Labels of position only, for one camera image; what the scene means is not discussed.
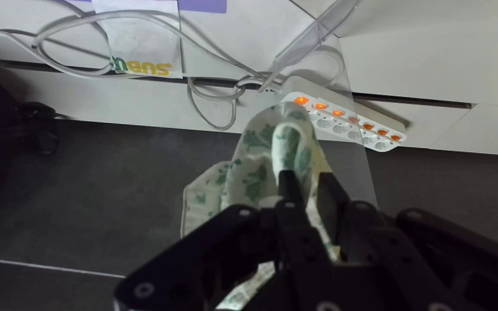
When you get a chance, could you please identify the purple paper sheet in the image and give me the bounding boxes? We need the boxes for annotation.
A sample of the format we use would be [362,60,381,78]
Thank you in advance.
[177,0,231,15]

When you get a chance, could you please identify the clear acrylic stand foot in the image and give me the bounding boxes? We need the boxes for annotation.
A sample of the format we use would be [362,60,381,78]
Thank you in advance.
[258,0,362,91]

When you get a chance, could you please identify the white power cable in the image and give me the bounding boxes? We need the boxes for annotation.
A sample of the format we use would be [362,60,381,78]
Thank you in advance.
[0,9,251,83]
[177,10,281,131]

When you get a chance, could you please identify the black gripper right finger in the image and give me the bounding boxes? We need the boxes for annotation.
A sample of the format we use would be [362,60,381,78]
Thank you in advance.
[317,171,498,311]

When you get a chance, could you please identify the clear glass panel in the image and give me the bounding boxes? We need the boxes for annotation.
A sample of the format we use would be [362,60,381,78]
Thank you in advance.
[308,33,381,212]

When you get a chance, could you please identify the white cloth with green print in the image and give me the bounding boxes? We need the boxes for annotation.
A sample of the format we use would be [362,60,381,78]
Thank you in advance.
[179,102,343,311]

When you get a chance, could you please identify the white power strip orange switches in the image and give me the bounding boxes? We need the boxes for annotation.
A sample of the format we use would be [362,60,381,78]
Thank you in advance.
[281,74,412,154]

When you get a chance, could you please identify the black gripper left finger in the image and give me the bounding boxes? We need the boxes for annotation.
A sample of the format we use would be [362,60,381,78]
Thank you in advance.
[113,169,345,311]

